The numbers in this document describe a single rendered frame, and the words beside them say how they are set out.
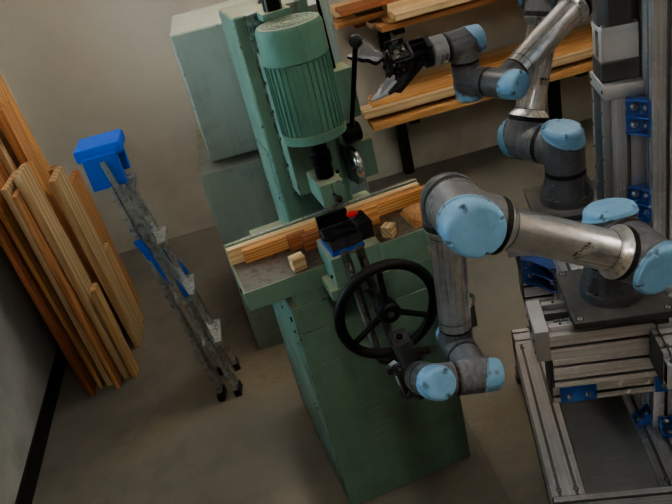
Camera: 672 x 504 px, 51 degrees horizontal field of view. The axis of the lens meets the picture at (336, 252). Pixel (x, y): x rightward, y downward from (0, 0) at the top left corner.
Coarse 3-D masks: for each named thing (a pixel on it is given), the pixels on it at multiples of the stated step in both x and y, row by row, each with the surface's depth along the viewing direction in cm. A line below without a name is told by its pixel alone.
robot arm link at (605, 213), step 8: (600, 200) 161; (608, 200) 160; (616, 200) 159; (624, 200) 158; (632, 200) 157; (584, 208) 160; (592, 208) 158; (600, 208) 157; (608, 208) 156; (616, 208) 155; (624, 208) 154; (632, 208) 153; (584, 216) 158; (592, 216) 155; (600, 216) 154; (608, 216) 153; (616, 216) 152; (624, 216) 152; (632, 216) 154; (592, 224) 156; (600, 224) 155; (608, 224) 154
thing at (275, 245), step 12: (408, 192) 210; (420, 192) 210; (372, 204) 208; (384, 204) 208; (396, 204) 209; (408, 204) 211; (276, 240) 202; (252, 252) 201; (264, 252) 202; (276, 252) 204
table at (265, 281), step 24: (384, 216) 209; (384, 240) 196; (408, 240) 197; (240, 264) 203; (264, 264) 199; (288, 264) 196; (312, 264) 194; (240, 288) 196; (264, 288) 189; (288, 288) 192; (312, 288) 194; (336, 288) 186
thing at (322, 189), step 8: (312, 176) 202; (336, 176) 199; (312, 184) 203; (320, 184) 196; (328, 184) 195; (336, 184) 196; (312, 192) 208; (320, 192) 196; (328, 192) 196; (336, 192) 197; (344, 192) 198; (320, 200) 200; (328, 200) 197; (344, 200) 199
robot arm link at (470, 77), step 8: (464, 64) 185; (472, 64) 185; (456, 72) 187; (464, 72) 186; (472, 72) 185; (480, 72) 183; (456, 80) 189; (464, 80) 187; (472, 80) 184; (456, 88) 190; (464, 88) 188; (472, 88) 185; (456, 96) 192; (464, 96) 189; (472, 96) 189; (480, 96) 190
